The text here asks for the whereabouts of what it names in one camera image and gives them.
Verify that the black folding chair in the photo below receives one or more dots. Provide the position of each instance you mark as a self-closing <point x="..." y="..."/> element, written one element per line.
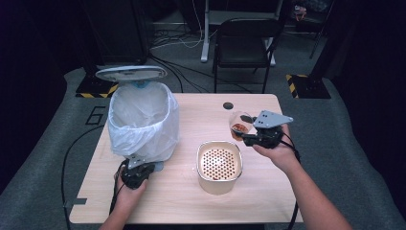
<point x="244" y="44"/>

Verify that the person's left hand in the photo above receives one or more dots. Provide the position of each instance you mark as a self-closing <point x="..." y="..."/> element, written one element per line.
<point x="129" y="195"/>

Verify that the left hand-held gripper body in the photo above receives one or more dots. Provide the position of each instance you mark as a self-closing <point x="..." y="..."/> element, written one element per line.
<point x="137" y="174"/>

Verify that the white plastic trash bag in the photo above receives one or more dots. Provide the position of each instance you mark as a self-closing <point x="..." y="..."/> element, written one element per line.
<point x="143" y="124"/>

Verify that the beige strainer bin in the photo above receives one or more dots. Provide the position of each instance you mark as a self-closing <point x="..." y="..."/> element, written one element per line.
<point x="218" y="166"/>

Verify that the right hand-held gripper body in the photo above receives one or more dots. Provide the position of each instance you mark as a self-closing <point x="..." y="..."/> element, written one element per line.
<point x="271" y="127"/>

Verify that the hazard-striped black base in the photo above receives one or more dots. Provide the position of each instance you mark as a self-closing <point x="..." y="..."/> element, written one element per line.
<point x="95" y="87"/>
<point x="309" y="87"/>

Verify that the grey tape strip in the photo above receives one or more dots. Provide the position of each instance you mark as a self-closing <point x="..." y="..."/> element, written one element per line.
<point x="79" y="201"/>

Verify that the black stand post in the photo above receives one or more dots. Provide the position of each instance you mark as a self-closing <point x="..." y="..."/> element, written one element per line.
<point x="335" y="38"/>

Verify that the person's right hand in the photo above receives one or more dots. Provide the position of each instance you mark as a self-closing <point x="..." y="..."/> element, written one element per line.
<point x="282" y="156"/>

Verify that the white desk frame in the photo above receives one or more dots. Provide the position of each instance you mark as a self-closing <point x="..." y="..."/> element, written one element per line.
<point x="205" y="35"/>

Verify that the large black cabinet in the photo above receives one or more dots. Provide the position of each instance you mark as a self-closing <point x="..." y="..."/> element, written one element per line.
<point x="118" y="32"/>

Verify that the clear plastic cup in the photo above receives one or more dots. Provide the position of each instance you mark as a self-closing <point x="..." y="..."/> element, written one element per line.
<point x="237" y="126"/>

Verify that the pedal trash can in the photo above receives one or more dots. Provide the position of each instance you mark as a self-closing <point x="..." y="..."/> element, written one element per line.
<point x="130" y="73"/>

